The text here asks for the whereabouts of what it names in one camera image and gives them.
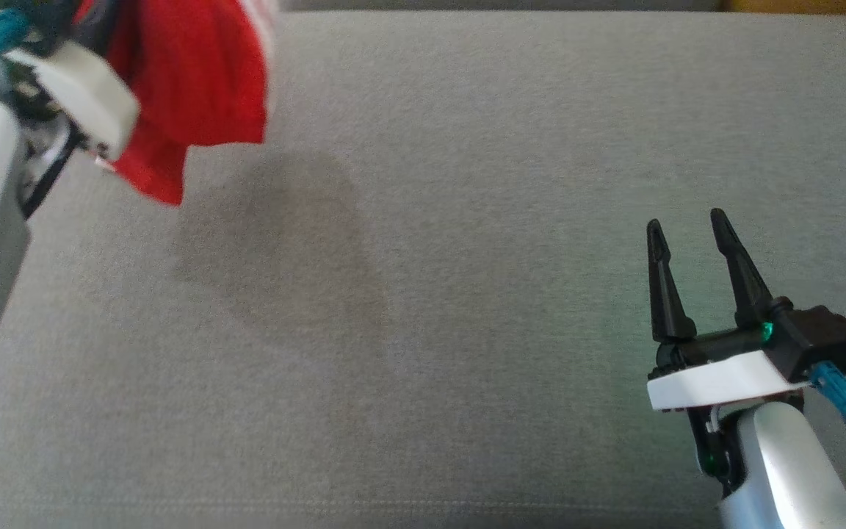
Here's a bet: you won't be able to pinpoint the large grey sofa ottoman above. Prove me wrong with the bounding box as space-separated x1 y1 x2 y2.
0 7 846 529

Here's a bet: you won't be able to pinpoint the grey sofa seat cushion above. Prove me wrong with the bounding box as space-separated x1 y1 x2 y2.
280 0 721 12

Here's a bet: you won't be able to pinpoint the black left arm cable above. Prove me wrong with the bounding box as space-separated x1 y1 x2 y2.
21 125 84 220

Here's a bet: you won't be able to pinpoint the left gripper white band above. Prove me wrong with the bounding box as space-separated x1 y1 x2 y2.
3 41 140 162

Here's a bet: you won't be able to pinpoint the red shorts white stripes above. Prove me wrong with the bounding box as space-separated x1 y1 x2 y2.
74 0 278 206

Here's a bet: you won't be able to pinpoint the yellow sofa backrest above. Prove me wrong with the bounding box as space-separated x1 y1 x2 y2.
720 0 846 17

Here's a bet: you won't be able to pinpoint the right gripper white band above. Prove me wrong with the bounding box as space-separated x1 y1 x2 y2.
646 208 809 494

